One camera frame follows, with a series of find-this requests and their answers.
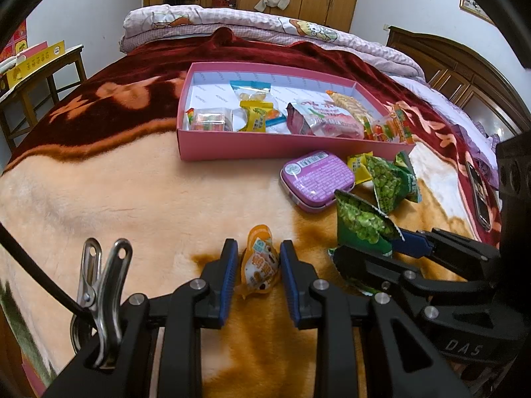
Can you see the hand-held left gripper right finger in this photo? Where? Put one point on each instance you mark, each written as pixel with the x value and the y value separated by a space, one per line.
pixel 290 284

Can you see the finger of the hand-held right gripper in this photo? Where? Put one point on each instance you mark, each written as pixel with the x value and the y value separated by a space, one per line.
pixel 412 243
pixel 373 267

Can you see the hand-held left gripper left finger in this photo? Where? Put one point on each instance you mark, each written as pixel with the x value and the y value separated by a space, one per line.
pixel 229 284

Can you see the orange jelly cup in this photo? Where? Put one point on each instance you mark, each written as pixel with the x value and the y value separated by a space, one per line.
pixel 259 267

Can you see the green pea packet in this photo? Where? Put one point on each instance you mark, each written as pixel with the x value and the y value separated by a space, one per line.
pixel 390 182
pixel 365 219

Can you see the pink cardboard box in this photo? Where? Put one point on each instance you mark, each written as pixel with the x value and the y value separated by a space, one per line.
pixel 232 147

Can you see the orange cracker packet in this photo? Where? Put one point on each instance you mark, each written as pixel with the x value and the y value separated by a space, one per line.
pixel 352 105

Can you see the blue clear candy packet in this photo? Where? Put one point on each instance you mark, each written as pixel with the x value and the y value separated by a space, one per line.
pixel 249 89

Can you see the black phone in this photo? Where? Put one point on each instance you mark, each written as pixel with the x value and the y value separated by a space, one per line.
pixel 479 197

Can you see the purple tin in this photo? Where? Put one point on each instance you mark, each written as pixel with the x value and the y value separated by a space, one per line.
pixel 317 178

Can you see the orange green snack packet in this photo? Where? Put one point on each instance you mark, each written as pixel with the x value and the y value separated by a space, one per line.
pixel 390 130

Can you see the metal spring clip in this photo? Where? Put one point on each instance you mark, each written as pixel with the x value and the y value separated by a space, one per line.
pixel 103 298

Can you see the red and peach plush blanket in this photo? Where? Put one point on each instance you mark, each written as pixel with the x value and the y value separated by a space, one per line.
pixel 124 199

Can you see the lavender bed sheet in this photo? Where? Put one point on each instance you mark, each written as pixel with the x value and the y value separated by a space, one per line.
pixel 444 107

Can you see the pink snack packet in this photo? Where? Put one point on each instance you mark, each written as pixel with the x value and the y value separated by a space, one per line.
pixel 327 122

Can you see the clear colourful candy box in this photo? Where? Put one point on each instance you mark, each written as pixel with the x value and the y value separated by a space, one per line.
pixel 207 120

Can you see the yellow blue snack packet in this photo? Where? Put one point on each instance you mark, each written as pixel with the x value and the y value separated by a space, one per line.
pixel 257 118

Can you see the dark wooden headboard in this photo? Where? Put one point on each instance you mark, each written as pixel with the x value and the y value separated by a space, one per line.
pixel 456 66

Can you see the folded checked quilt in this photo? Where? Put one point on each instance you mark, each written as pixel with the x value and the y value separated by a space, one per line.
pixel 249 23

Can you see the wooden side table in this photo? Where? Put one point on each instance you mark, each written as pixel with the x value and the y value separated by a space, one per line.
pixel 54 74

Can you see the red basket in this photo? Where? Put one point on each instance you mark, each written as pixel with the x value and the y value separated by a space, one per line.
pixel 224 2

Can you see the yellow cardboard box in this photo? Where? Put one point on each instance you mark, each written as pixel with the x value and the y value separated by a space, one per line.
pixel 35 64

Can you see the framed wall picture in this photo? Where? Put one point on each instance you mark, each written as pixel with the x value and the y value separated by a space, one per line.
pixel 475 6

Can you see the red wall calendar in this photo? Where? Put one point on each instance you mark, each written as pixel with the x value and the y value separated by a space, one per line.
pixel 16 41

